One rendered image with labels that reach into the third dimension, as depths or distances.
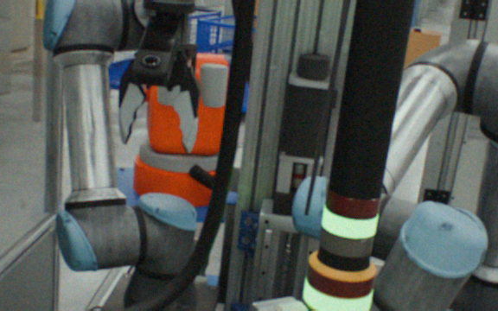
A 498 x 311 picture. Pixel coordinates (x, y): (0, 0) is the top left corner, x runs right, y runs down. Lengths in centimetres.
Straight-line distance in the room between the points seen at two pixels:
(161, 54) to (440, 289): 45
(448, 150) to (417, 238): 165
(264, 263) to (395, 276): 76
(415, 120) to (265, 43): 51
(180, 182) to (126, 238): 325
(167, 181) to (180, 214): 323
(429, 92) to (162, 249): 60
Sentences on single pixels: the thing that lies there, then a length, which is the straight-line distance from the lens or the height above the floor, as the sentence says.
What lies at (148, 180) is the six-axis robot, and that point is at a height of 18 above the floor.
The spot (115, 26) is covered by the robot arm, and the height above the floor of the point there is 159.
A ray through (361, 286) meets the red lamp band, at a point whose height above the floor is 157.
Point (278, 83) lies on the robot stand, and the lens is 139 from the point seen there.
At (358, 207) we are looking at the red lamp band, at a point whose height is 162.
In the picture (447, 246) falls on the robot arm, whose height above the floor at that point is 152.
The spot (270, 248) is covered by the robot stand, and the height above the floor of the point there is 118.
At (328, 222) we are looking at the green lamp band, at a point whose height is 161.
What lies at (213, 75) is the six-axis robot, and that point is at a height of 94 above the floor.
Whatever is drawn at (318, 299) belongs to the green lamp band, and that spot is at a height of 156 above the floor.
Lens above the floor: 176
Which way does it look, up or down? 17 degrees down
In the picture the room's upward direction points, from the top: 6 degrees clockwise
